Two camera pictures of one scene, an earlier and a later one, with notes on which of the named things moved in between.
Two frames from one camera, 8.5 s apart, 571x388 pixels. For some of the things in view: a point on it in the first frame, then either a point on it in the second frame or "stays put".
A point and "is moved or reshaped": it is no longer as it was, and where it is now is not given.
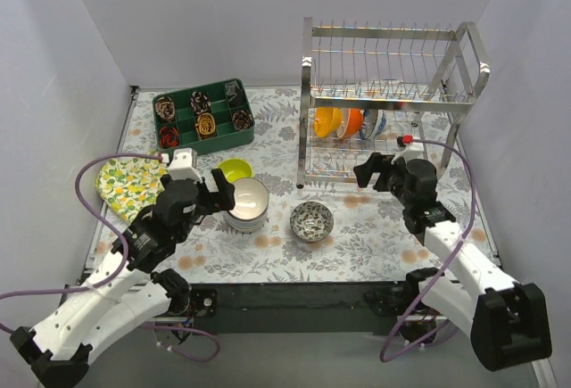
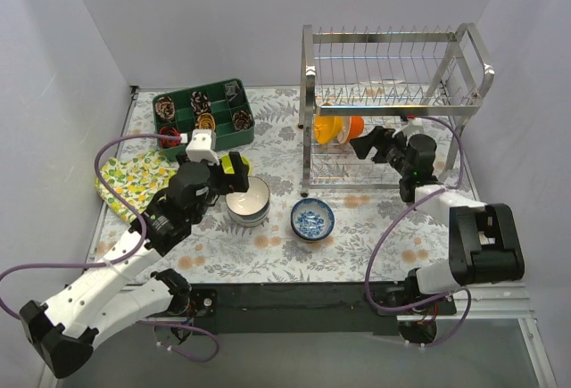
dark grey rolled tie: [234, 94] stays put
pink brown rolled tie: [165, 108] stays put
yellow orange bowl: [327, 120] is moved or reshaped
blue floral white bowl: [373, 123] -> [312, 218]
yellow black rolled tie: [206, 123] stays put
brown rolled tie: [242, 120] stays put
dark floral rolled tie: [200, 102] stays put
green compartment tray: [203, 118] stays put
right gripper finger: [373, 165] -> [364, 144]
